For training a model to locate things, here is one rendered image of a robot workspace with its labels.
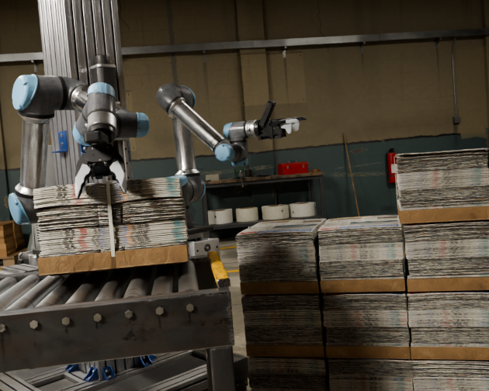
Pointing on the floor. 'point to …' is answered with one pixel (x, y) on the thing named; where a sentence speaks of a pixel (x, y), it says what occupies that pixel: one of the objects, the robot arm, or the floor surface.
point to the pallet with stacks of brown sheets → (3, 243)
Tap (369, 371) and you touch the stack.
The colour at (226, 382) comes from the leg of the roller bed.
